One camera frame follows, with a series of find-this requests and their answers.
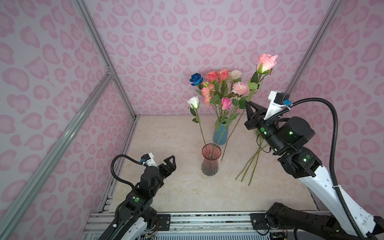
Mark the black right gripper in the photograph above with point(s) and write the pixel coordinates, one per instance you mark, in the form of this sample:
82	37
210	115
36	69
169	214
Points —
258	116

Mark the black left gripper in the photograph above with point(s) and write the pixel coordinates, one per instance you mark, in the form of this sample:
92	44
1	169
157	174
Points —
171	166

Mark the small magenta artificial rose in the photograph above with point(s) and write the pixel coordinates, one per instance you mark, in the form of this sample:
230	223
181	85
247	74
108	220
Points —
227	103

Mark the red ribbed glass vase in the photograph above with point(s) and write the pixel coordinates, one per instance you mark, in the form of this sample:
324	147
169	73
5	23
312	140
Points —
210	165

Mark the teal ceramic vase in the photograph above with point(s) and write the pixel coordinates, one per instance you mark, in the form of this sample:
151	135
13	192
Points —
220	136

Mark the light pink artificial rose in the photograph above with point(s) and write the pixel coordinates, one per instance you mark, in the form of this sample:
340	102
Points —
265	64

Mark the pink carnation spray stem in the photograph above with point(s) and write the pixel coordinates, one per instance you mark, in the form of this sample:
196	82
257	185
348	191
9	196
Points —
208	92

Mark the coral pink artificial rose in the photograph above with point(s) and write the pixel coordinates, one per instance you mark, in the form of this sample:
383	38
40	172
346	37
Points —
213	81

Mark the blue artificial rose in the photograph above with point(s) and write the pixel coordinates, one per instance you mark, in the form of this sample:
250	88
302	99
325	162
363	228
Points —
197	81

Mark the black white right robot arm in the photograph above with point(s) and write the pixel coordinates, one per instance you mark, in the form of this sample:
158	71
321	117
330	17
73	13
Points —
287	138

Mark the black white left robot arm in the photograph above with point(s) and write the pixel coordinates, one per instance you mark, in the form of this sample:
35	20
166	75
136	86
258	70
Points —
135	215

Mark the bunch of artificial flowers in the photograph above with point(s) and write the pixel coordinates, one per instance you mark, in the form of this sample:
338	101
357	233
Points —
249	168

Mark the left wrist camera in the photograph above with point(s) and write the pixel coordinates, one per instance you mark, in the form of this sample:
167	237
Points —
147	160

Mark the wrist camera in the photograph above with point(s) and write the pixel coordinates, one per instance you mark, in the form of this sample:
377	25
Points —
278	100
147	160

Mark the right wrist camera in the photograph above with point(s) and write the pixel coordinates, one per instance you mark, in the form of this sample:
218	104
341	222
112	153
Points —
278	100

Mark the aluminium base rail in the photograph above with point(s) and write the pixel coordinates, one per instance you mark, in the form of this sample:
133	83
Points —
220	226

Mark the aluminium frame left diagonal bar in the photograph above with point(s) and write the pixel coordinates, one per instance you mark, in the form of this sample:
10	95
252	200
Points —
21	204

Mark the aluminium frame right corner post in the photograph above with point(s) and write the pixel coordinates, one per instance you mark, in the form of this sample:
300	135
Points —
331	14

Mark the aluminium frame corner post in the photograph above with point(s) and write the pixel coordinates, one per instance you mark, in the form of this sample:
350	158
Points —
91	27
331	14

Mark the aluminium frame left corner post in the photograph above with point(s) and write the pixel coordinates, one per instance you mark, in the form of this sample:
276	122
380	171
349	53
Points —
91	27

